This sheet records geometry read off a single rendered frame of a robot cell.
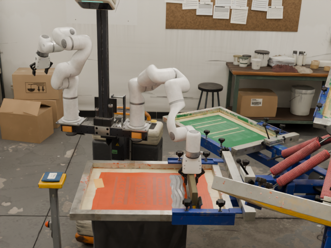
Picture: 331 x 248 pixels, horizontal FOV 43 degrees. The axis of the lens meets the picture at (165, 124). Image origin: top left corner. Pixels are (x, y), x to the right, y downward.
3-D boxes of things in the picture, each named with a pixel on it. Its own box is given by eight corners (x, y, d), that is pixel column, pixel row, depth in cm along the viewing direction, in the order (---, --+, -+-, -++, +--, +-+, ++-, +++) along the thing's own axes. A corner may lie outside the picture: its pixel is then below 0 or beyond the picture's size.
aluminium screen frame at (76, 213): (69, 220, 196) (69, 213, 195) (87, 165, 251) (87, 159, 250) (234, 222, 199) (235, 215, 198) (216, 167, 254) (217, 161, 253)
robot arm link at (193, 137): (175, 125, 221) (189, 122, 226) (174, 143, 224) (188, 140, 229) (192, 135, 209) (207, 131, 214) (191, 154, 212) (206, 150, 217)
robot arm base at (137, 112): (131, 120, 274) (131, 97, 269) (149, 121, 272) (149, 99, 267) (124, 128, 260) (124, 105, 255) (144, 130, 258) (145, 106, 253)
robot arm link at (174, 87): (149, 72, 233) (171, 70, 240) (159, 108, 231) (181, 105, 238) (163, 62, 219) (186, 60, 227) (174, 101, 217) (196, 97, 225)
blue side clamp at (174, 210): (171, 225, 198) (172, 212, 195) (171, 218, 202) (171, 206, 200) (234, 225, 199) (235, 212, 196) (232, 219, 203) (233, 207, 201)
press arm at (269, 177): (241, 188, 223) (242, 179, 221) (239, 182, 228) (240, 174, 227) (273, 188, 224) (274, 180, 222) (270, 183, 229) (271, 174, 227)
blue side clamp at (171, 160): (167, 171, 250) (168, 160, 247) (167, 167, 254) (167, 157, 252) (217, 171, 251) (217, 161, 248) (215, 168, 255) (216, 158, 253)
